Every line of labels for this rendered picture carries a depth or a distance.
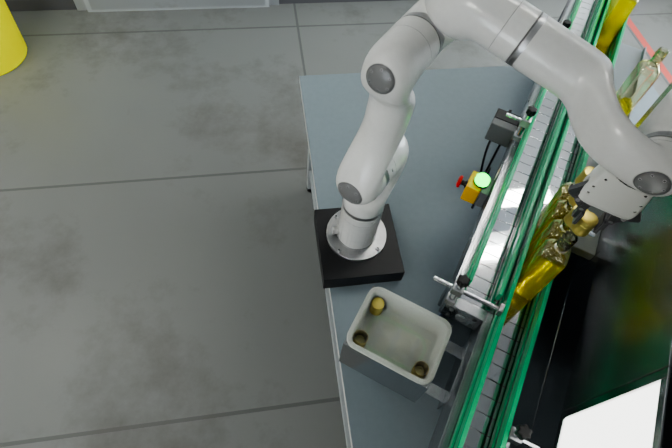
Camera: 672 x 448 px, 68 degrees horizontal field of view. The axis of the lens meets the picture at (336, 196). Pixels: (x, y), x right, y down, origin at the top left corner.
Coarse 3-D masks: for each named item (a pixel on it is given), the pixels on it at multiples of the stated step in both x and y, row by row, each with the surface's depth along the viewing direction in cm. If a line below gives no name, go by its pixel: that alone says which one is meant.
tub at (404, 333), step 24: (384, 288) 125; (360, 312) 121; (384, 312) 129; (408, 312) 126; (384, 336) 126; (408, 336) 126; (432, 336) 127; (384, 360) 115; (408, 360) 123; (432, 360) 119
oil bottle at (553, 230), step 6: (552, 222) 112; (558, 222) 110; (546, 228) 115; (552, 228) 110; (558, 228) 109; (540, 234) 118; (546, 234) 112; (552, 234) 110; (558, 234) 109; (540, 240) 115; (534, 246) 118; (528, 252) 122; (534, 252) 117; (528, 258) 120
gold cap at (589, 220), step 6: (588, 216) 96; (594, 216) 96; (582, 222) 96; (588, 222) 95; (594, 222) 95; (576, 228) 98; (582, 228) 96; (588, 228) 96; (576, 234) 98; (582, 234) 98
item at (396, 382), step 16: (352, 352) 120; (448, 352) 126; (464, 352) 121; (352, 368) 130; (368, 368) 124; (384, 368) 118; (384, 384) 127; (400, 384) 121; (416, 384) 115; (432, 384) 121; (448, 384) 123; (416, 400) 125; (448, 400) 115
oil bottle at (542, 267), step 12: (552, 240) 108; (540, 252) 109; (552, 252) 106; (528, 264) 115; (540, 264) 109; (552, 264) 107; (564, 264) 106; (528, 276) 115; (540, 276) 112; (552, 276) 110; (516, 288) 121; (528, 288) 118; (540, 288) 116
